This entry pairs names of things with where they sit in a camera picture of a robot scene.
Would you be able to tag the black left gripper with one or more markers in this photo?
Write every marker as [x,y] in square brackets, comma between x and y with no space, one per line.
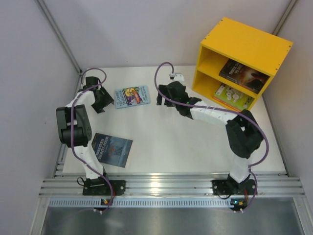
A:
[101,98]

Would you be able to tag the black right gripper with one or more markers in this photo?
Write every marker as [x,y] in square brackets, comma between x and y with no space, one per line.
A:
[166,93]

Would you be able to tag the light blue treehouse book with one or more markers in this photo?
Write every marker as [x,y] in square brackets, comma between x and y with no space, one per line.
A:
[131,97]

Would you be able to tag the Nineteen Eighty-Four blue book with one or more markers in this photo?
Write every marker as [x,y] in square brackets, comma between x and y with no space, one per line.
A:
[111,150]

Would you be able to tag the green comic book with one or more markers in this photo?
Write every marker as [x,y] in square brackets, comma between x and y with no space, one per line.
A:
[233,96]

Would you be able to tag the Three Days To See book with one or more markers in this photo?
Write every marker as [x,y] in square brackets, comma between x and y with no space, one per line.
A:
[244,76]

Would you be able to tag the orange treehouse book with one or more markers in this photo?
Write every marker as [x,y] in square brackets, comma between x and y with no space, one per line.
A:
[227,105]

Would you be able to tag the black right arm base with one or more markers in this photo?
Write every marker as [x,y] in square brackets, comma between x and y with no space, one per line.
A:
[229,187]

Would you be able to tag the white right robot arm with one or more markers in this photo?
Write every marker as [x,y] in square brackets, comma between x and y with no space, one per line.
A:
[243,135]

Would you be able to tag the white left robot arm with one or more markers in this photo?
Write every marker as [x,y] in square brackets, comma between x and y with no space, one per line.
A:
[74,128]

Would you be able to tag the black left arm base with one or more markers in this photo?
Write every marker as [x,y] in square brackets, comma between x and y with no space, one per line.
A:
[98,186]

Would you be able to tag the yellow wooden shelf box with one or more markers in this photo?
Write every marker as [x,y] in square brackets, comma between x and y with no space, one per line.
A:
[230,39]

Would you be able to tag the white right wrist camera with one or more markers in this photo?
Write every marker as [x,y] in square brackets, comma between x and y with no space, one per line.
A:
[176,77]

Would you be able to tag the aluminium mounting rail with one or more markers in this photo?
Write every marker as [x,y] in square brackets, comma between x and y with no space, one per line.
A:
[168,191]

